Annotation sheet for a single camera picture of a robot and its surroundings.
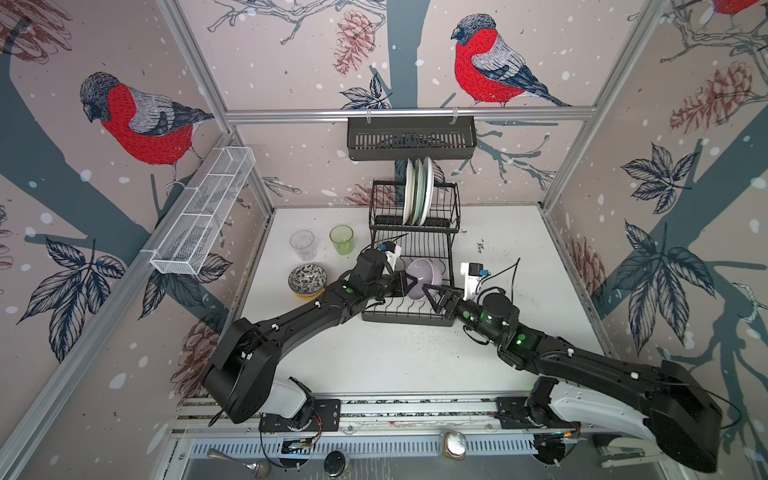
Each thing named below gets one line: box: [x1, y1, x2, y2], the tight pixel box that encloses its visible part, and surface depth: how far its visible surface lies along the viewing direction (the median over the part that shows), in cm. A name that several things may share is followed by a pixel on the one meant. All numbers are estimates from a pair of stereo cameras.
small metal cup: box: [443, 430, 467, 461], surface depth 62 cm
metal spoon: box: [207, 449, 270, 479], surface depth 68 cm
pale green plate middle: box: [413, 158, 427, 226], surface depth 79 cm
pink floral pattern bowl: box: [288, 264, 327, 297], surface depth 97 cm
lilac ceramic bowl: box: [405, 258, 443, 300], surface depth 80 cm
